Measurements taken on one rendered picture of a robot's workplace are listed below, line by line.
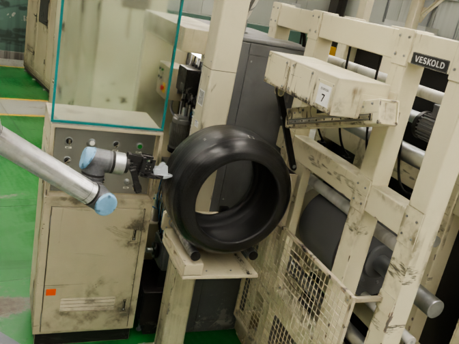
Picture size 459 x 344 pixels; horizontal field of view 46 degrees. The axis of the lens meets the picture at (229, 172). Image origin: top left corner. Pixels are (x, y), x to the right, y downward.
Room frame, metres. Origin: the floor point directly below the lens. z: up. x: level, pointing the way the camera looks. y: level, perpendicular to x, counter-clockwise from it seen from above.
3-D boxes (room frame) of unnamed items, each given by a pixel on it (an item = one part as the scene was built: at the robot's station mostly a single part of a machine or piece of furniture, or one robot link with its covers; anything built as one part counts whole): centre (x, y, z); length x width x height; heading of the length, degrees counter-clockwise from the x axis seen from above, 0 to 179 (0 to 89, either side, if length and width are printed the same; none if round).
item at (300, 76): (2.32, -0.30, 1.71); 0.61 x 0.25 x 0.15; 25
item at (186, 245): (2.24, 0.14, 0.90); 0.35 x 0.05 x 0.05; 25
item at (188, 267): (2.25, 0.14, 0.83); 0.36 x 0.09 x 0.06; 25
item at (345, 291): (2.24, -0.38, 0.65); 0.90 x 0.02 x 0.70; 25
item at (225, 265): (2.31, 0.02, 0.80); 0.37 x 0.36 x 0.02; 115
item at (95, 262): (2.69, 0.70, 0.63); 0.56 x 0.41 x 1.27; 115
